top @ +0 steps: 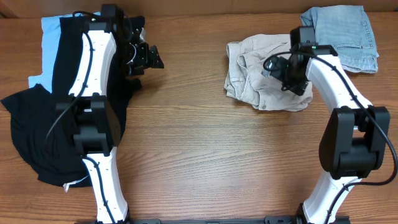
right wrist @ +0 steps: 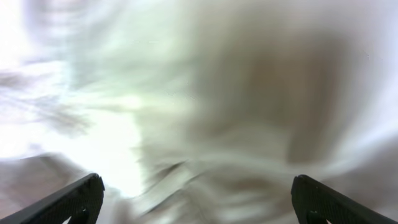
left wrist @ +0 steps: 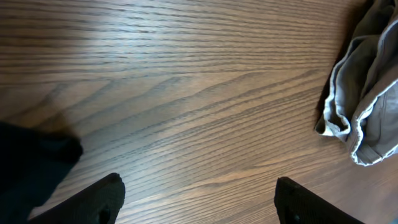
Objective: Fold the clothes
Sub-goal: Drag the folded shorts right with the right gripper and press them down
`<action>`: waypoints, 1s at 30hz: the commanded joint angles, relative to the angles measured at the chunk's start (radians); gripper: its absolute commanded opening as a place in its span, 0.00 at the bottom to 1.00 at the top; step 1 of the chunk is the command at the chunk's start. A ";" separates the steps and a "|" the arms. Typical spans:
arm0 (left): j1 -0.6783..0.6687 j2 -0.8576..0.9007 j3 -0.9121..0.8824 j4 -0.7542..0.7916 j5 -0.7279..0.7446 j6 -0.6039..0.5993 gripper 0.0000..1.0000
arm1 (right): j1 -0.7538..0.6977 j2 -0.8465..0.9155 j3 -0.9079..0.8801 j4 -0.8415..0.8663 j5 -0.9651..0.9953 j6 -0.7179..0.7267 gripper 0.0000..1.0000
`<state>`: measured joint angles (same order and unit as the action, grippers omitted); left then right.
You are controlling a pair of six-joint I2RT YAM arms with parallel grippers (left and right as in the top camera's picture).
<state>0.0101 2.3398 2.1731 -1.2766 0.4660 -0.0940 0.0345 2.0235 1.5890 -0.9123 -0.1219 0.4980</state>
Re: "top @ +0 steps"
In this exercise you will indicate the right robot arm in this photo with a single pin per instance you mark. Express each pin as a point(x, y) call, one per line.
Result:
point(355, 137)

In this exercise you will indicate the beige khaki shorts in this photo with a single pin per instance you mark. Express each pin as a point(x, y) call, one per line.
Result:
point(247, 81)

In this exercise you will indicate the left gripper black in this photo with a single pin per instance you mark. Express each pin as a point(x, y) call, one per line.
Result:
point(148, 56)

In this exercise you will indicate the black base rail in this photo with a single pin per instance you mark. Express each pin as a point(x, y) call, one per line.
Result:
point(211, 221)

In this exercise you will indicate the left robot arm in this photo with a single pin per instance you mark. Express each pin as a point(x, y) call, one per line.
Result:
point(88, 119)

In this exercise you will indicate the black t-shirt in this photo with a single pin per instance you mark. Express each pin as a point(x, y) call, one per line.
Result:
point(47, 152)

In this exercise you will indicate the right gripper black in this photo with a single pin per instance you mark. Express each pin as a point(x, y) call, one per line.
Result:
point(294, 86)

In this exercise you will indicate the light blue shirt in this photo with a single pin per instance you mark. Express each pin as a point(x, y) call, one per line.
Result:
point(61, 53)

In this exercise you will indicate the folded light blue jeans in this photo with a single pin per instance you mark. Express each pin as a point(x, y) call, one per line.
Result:
point(348, 30)

